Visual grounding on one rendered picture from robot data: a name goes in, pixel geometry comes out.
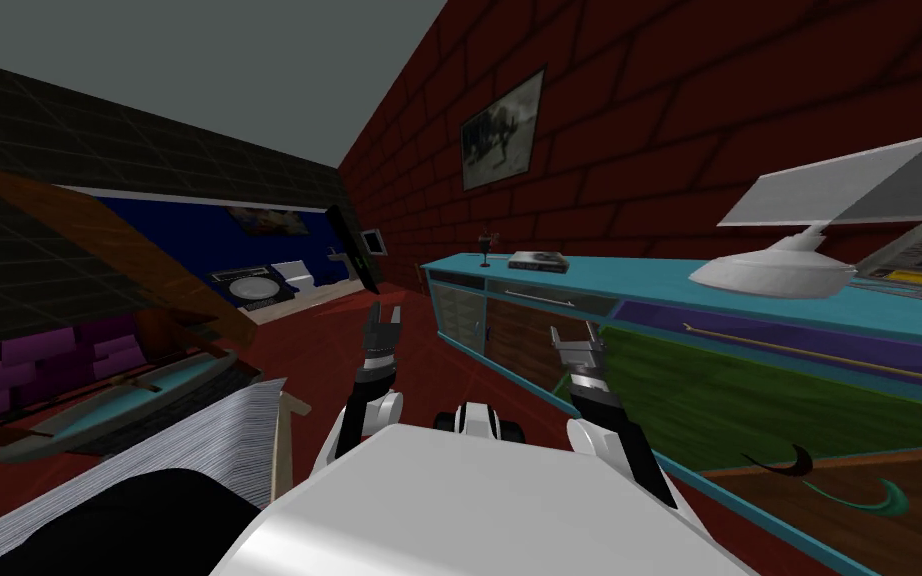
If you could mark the teal cabinet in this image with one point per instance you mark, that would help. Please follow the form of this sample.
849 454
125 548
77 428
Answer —
669 282

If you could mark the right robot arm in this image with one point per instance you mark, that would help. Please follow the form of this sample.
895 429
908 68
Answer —
617 432

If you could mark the black open door leaf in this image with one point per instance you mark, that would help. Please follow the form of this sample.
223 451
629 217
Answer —
349 248

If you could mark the dark wine glass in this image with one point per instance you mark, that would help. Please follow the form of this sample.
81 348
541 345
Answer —
486 244

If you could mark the dark grey drawer front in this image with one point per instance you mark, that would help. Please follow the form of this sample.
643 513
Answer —
597 302

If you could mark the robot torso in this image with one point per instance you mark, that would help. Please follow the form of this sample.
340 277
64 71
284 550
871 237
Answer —
461 512

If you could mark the dark wall picture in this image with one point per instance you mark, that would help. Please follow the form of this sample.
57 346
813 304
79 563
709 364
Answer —
269 222

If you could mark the purple drawer front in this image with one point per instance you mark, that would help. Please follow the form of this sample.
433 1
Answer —
749 326

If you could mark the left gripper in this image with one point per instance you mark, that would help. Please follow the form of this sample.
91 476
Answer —
379 349

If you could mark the grey framed wall picture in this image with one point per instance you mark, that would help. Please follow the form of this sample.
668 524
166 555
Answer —
502 132

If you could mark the small grey framed picture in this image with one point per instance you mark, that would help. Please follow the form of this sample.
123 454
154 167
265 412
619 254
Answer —
374 242

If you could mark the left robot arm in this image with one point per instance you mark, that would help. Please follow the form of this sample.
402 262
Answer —
365 408

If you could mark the black front-loading washing machine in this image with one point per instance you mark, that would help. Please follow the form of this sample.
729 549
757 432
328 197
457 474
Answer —
251 288

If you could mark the brown wooden cabinet door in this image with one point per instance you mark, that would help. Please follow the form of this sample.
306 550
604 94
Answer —
845 544

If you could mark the green cabinet door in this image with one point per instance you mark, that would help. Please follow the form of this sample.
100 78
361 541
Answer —
709 400

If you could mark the dark book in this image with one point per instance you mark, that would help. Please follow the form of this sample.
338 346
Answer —
539 262

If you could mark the white table lamp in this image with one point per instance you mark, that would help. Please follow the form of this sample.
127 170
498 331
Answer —
781 272

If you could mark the grey striped chair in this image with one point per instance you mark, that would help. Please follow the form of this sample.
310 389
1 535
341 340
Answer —
149 488

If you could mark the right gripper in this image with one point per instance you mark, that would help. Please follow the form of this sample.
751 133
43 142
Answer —
583 362

